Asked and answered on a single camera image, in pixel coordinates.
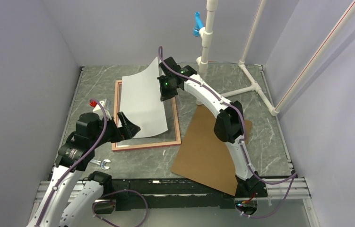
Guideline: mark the glossy photo with white borders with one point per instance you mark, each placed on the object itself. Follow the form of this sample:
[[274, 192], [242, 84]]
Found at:
[[140, 101]]

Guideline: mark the silver open-end wrench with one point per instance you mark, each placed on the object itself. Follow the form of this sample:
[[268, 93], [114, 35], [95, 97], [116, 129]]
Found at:
[[103, 164]]

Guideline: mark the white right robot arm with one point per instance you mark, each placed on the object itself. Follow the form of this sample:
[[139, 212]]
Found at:
[[229, 127]]

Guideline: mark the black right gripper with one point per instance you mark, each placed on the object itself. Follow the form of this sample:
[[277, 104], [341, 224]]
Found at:
[[164, 95]]

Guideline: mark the red wooden picture frame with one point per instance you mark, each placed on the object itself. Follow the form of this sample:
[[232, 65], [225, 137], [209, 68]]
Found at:
[[171, 137]]

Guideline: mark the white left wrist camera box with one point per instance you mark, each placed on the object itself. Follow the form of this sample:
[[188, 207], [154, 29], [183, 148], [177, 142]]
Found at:
[[105, 105]]

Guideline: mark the brown cardboard backing board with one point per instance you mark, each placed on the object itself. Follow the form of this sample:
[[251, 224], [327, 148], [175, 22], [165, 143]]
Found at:
[[202, 157]]

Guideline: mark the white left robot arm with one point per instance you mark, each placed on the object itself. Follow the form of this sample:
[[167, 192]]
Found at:
[[55, 210]]

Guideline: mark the blue pipe fitting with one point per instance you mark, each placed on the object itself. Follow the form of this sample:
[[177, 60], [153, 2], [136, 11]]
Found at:
[[199, 28]]

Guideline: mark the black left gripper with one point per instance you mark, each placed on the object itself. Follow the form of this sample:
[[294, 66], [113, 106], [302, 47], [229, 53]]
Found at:
[[128, 130]]

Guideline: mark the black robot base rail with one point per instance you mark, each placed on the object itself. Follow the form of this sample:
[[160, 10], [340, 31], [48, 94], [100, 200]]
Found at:
[[129, 194]]

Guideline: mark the white PVC pipe stand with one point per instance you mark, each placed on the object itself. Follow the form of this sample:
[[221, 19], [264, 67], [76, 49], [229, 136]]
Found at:
[[292, 36]]

